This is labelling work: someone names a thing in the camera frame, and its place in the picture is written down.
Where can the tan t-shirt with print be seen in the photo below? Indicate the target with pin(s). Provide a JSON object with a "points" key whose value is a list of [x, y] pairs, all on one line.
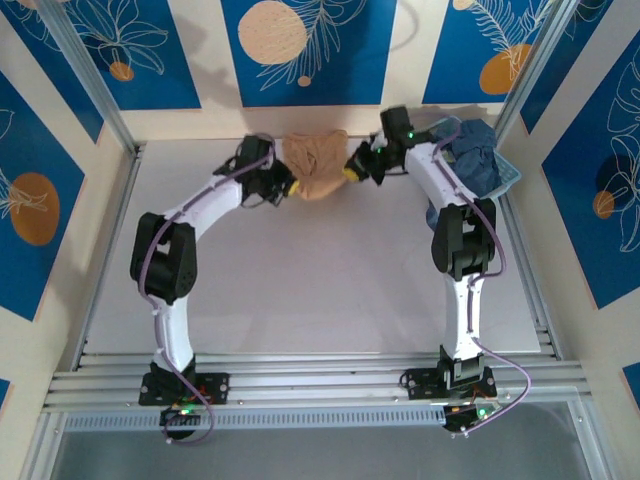
{"points": [[315, 165]]}

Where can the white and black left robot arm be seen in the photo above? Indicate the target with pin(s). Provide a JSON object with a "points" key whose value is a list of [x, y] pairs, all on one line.
{"points": [[172, 320]]}

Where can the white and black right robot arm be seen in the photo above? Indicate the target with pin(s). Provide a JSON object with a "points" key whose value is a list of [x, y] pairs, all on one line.
{"points": [[465, 320]]}

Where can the dark blue t-shirt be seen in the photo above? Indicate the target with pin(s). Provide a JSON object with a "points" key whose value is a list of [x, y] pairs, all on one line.
{"points": [[475, 160]]}

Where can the light blue perforated plastic basket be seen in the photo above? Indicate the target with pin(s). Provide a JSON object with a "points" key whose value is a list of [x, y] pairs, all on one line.
{"points": [[507, 177]]}

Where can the blue floral wall panel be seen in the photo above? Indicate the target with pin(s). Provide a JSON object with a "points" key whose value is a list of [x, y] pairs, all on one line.
{"points": [[30, 150], [350, 70], [460, 60], [590, 200], [165, 80]]}

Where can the aluminium frame post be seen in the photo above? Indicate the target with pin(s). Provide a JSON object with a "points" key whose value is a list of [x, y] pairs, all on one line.
{"points": [[535, 70], [90, 80]]}

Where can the aluminium side rail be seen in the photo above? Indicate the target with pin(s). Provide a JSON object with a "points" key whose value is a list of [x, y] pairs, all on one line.
{"points": [[107, 250], [525, 260]]}

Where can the aluminium rail beam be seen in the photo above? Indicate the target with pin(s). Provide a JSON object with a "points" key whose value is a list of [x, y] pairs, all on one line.
{"points": [[320, 380]]}

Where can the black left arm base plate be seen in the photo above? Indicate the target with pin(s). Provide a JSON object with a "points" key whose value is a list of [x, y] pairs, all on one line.
{"points": [[215, 387]]}

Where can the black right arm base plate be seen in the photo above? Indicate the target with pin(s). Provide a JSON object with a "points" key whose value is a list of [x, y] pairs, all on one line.
{"points": [[422, 382]]}

